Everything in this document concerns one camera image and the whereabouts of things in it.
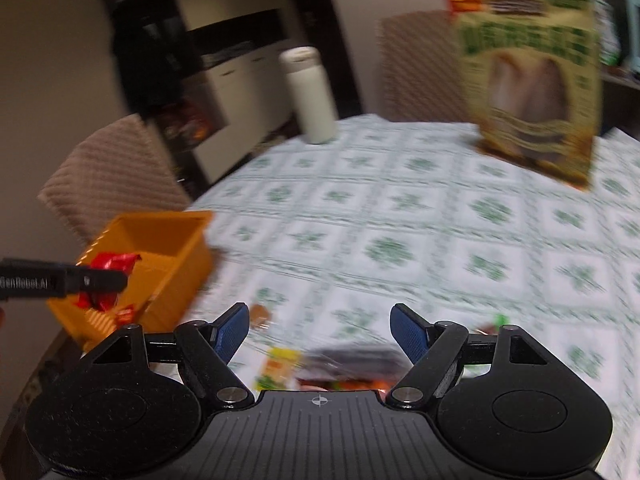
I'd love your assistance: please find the dark sausage packet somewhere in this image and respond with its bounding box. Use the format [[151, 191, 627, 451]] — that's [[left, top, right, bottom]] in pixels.
[[299, 346, 407, 392]]

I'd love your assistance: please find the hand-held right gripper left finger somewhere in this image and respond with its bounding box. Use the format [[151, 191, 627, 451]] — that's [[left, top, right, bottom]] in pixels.
[[80, 302, 256, 409]]

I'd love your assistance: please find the green floral tablecloth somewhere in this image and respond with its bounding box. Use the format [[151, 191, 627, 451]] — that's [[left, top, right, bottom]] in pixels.
[[186, 112, 640, 480]]

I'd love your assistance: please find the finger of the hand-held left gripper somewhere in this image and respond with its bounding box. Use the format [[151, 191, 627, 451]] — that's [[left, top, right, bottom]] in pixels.
[[66, 265, 128, 296]]

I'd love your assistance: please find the white cabinet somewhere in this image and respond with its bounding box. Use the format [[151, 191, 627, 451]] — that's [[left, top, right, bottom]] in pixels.
[[182, 7, 302, 187]]

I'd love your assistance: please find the orange plastic tray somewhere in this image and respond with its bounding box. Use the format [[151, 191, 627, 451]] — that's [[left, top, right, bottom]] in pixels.
[[46, 210, 217, 354]]

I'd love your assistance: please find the dark hanging jacket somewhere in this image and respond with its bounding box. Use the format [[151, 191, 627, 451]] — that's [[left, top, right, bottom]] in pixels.
[[110, 14, 190, 113]]

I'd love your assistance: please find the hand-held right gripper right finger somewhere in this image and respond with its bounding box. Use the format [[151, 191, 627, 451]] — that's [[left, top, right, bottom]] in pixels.
[[385, 303, 556, 409]]

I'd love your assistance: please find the brown candy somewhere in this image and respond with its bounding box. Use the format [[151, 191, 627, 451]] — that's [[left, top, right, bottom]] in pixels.
[[249, 304, 274, 329]]

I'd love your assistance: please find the red candy wrapper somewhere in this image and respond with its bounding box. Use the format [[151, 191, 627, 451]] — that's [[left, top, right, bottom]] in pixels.
[[75, 252, 144, 312]]

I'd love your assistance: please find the quilted beige chair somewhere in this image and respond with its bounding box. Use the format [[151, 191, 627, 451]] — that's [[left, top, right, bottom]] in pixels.
[[37, 112, 194, 252], [377, 10, 475, 124]]

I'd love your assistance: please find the cluttered shelf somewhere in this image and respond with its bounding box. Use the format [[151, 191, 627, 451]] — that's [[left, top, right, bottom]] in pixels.
[[592, 0, 640, 87]]

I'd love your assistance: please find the red printed bag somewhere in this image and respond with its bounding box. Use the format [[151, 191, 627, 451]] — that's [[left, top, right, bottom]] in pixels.
[[159, 99, 217, 148]]

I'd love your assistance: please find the large green-yellow snack bag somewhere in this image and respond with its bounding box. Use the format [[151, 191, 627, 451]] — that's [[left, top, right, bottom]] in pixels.
[[444, 0, 604, 192]]

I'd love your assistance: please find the yellow-green candy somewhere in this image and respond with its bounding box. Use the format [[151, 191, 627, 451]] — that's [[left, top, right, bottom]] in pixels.
[[255, 347, 302, 392]]

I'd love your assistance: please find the white insulated bottle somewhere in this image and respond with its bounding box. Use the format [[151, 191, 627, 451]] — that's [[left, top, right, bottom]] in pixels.
[[278, 46, 339, 146]]

